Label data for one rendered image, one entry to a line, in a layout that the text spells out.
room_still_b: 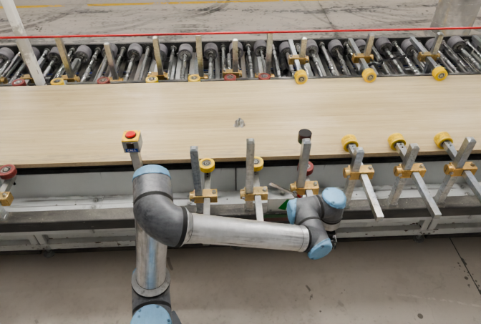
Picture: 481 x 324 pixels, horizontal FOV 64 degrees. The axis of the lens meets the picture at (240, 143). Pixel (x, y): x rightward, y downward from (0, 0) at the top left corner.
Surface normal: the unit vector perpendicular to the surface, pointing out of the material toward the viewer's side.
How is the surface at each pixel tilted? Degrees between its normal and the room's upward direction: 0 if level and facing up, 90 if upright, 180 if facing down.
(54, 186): 90
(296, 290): 0
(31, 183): 90
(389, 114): 0
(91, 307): 0
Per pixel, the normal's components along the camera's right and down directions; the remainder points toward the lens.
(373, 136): 0.00, -0.75
